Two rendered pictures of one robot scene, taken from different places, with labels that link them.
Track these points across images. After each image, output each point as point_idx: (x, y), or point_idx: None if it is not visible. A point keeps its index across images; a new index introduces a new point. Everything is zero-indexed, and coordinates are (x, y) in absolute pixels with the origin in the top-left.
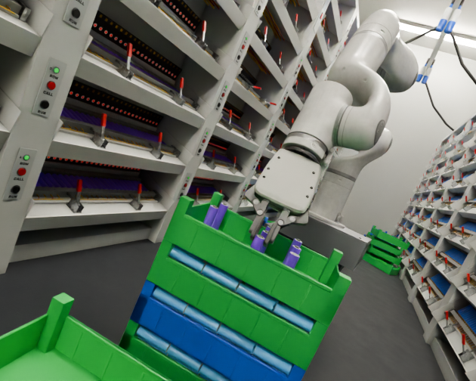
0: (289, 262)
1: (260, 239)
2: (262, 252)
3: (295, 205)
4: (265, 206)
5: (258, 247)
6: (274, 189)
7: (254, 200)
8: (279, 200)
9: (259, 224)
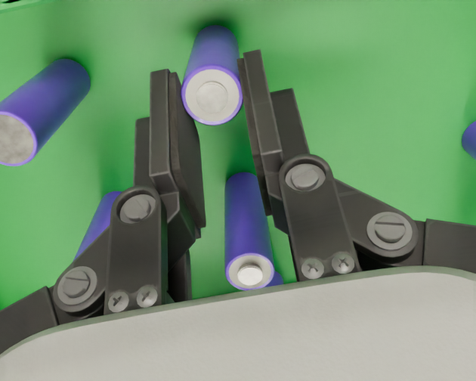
0: (17, 94)
1: (199, 65)
2: (225, 212)
3: (60, 363)
4: (295, 225)
5: (194, 57)
6: (323, 379)
7: (407, 227)
8: (217, 310)
9: (253, 116)
